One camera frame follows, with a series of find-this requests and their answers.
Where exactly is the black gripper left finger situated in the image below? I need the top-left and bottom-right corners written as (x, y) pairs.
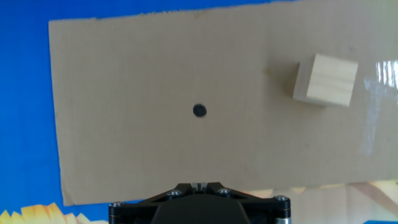
top-left (108, 182), bottom-right (200, 224)

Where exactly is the blue mountain print cloth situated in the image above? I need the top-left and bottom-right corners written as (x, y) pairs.
top-left (0, 0), bottom-right (398, 224)

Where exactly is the brown cardboard sheet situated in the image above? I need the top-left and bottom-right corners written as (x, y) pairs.
top-left (48, 0), bottom-right (398, 207)

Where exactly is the small wooden block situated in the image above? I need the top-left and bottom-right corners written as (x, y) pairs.
top-left (291, 53), bottom-right (359, 108)

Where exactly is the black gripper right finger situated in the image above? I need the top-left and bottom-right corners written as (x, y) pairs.
top-left (199, 182), bottom-right (292, 224)

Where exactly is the clear tape patch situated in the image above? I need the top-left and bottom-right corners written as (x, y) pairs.
top-left (360, 58), bottom-right (398, 156)

